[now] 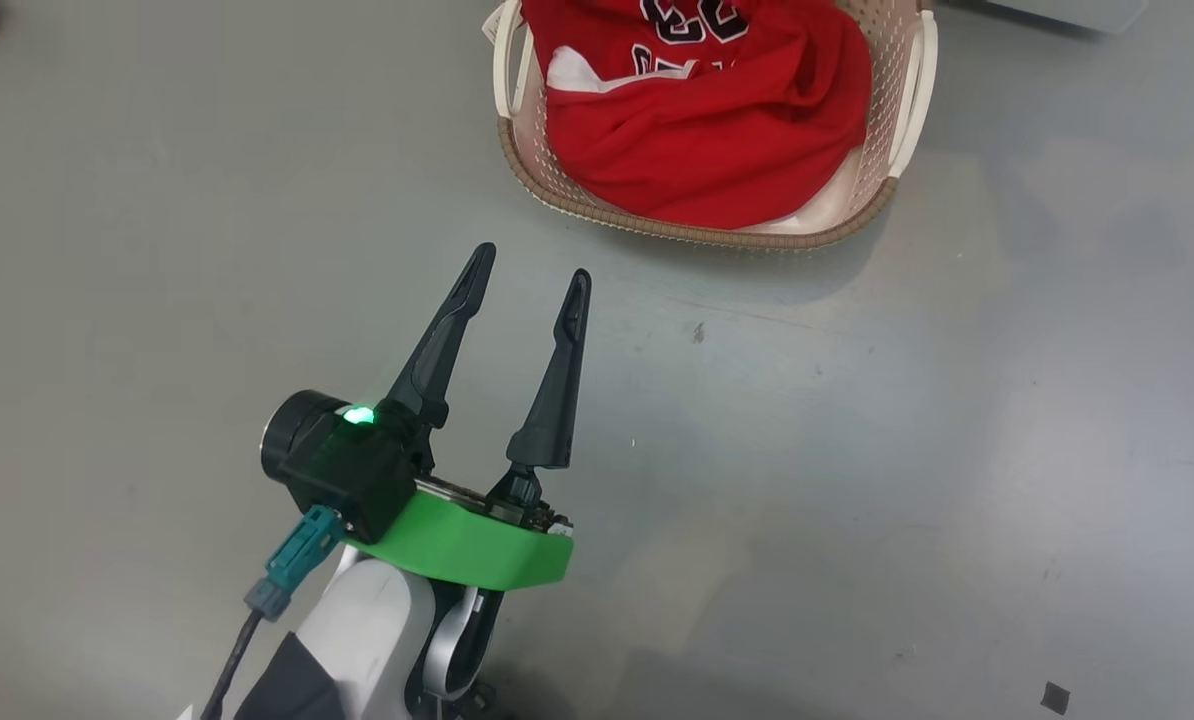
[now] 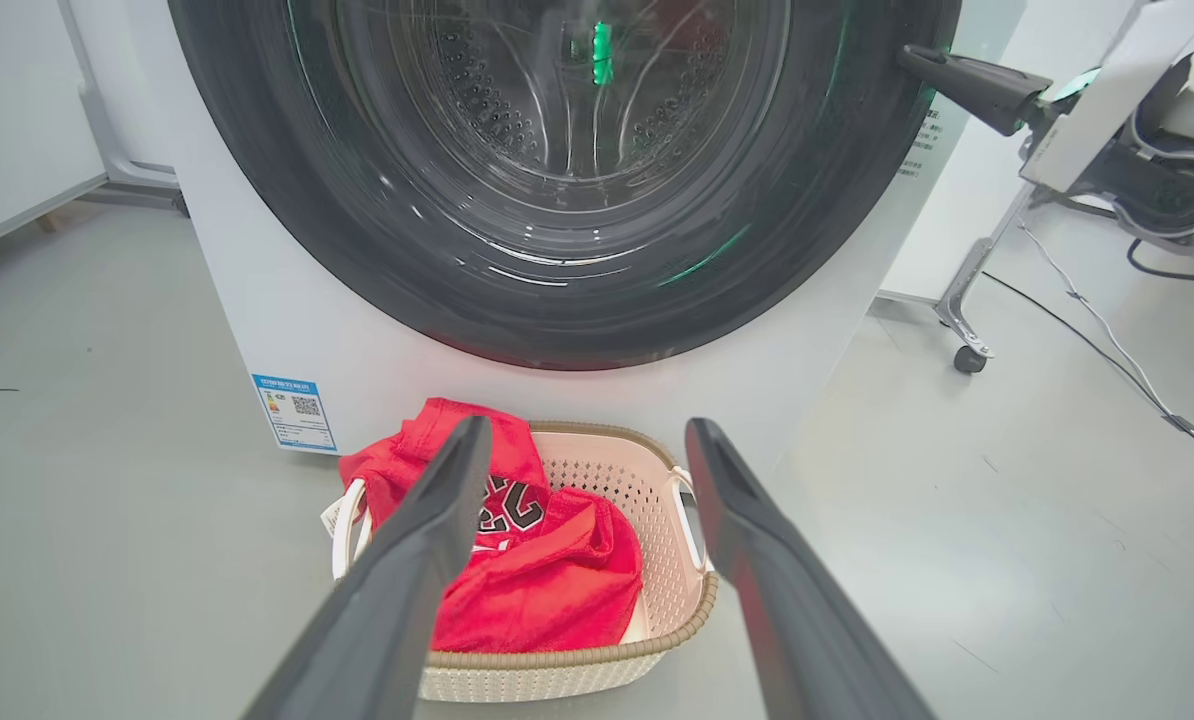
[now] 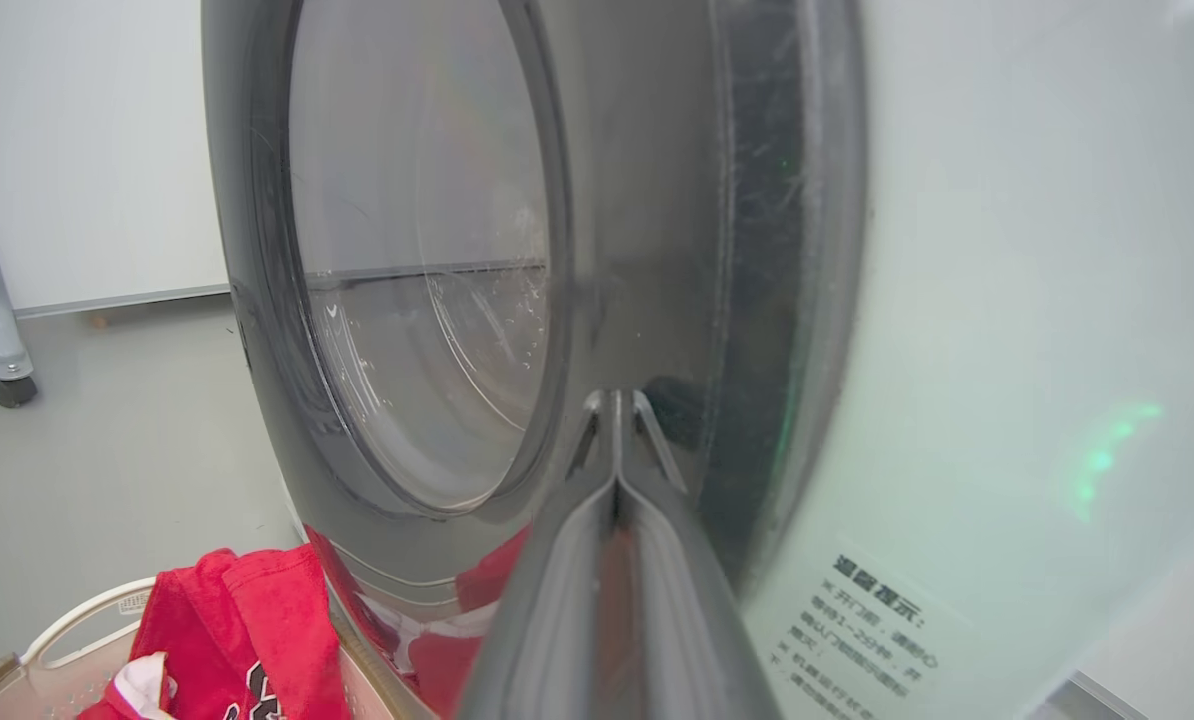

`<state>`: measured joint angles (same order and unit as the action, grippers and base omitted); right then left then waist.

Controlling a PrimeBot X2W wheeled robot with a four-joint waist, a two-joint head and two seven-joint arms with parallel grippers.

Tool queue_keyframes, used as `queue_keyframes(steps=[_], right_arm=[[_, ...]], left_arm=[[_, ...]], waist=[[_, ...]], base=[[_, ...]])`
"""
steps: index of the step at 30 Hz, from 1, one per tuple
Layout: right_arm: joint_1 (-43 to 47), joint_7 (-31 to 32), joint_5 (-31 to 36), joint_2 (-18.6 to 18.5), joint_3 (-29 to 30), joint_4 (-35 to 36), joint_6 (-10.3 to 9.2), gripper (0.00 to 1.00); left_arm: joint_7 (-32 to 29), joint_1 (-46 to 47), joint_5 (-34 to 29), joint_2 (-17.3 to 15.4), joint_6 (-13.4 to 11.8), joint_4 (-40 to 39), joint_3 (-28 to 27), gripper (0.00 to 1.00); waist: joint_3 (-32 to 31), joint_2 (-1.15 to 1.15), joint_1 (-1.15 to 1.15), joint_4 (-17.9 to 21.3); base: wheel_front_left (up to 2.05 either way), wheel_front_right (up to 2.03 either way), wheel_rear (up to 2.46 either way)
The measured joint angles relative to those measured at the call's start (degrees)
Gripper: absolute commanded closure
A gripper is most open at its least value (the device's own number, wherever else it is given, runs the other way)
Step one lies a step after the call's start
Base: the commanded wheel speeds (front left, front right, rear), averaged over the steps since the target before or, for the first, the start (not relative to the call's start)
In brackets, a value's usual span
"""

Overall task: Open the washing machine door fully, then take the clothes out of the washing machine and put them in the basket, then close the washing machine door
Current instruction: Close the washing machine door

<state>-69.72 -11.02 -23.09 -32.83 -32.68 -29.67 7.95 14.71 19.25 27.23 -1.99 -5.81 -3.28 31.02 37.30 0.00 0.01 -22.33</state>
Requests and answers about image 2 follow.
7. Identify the round glass washing machine door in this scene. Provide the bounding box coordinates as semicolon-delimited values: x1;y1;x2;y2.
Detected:
167;0;963;372

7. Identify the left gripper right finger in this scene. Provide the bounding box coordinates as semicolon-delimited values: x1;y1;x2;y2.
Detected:
684;417;938;720

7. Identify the blue energy label sticker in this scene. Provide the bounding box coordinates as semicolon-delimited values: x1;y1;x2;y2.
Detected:
251;374;339;454

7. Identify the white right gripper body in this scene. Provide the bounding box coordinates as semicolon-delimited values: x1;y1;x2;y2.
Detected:
1019;0;1194;196

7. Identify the black floor cable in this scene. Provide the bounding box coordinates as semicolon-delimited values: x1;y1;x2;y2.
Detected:
982;270;1194;456

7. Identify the white partition panel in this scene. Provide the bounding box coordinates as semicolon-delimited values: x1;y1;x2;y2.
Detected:
877;0;1148;306

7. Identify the grey metal frame leg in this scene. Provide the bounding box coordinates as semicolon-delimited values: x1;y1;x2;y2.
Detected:
57;0;190;216

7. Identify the white floor cable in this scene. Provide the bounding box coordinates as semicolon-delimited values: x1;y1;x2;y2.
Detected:
1017;220;1194;501

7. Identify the cream perforated laundry basket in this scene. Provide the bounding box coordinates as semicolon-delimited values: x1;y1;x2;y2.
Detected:
331;420;720;703

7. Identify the printed text notice label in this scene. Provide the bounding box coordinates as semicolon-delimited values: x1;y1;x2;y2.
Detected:
897;100;948;181

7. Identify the red basketball jersey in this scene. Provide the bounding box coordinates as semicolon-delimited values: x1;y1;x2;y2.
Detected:
338;397;644;655

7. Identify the metal bracket leg with caster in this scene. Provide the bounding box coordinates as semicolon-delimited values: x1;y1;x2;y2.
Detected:
935;185;1038;376

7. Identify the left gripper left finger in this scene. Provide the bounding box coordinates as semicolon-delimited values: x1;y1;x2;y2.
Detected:
242;415;494;720

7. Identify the white front-load washing machine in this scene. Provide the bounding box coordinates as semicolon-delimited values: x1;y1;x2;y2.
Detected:
162;0;1028;481

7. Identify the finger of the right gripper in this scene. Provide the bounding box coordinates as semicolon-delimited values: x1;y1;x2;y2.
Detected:
897;44;1053;138

